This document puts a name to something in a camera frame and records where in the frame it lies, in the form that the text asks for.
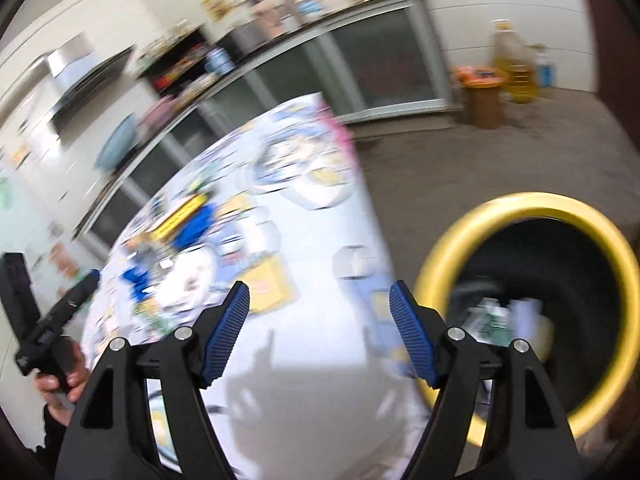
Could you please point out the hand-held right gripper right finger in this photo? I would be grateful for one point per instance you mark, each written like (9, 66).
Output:
(412, 330)

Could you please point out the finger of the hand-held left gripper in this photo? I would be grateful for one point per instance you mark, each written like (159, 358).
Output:
(17, 285)
(75, 295)

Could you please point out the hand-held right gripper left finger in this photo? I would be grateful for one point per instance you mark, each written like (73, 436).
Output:
(227, 330)

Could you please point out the yellow rimmed black trash bin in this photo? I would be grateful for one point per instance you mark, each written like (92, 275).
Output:
(500, 210)

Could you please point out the person's left forearm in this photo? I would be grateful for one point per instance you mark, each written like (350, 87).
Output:
(50, 445)

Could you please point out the person's left hand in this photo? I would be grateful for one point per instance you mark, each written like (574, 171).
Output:
(75, 367)

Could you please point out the pile of wrappers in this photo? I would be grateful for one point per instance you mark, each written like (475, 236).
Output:
(490, 325)

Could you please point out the cartoon printed tablecloth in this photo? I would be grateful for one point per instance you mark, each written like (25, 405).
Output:
(310, 370)

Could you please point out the blue snack wrapper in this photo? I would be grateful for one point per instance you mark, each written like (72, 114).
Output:
(200, 227)

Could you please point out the yellow black snack wrapper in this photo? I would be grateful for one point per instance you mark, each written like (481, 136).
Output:
(167, 220)

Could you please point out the blue plastic basin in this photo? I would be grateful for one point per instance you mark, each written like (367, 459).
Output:
(116, 141)

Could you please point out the pink plastic basin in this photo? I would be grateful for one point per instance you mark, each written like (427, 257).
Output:
(156, 114)

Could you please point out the pink cloth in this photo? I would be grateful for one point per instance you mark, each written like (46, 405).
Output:
(342, 135)

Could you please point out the range hood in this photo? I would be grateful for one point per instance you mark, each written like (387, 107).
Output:
(85, 75)

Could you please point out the brown plastic bucket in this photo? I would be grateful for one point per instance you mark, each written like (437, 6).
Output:
(485, 105)

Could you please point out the orange snack packet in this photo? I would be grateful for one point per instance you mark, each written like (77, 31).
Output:
(480, 75)

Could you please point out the blue water jug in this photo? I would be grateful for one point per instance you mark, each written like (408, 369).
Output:
(218, 60)

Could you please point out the counter cabinet with glass doors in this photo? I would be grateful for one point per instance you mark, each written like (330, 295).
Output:
(380, 60)

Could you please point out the large cooking oil bottle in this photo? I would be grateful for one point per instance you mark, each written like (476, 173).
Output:
(517, 70)

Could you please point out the clear bottle with blue liquid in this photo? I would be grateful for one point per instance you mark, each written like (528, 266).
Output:
(546, 72)

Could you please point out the stainless steel pot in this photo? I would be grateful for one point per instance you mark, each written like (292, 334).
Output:
(245, 40)

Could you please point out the pink thermos jug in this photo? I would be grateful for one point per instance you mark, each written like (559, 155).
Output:
(265, 20)

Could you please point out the dark brown door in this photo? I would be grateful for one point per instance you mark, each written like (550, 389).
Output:
(600, 35)

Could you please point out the yellow wall sticker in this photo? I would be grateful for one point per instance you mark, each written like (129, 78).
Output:
(214, 5)

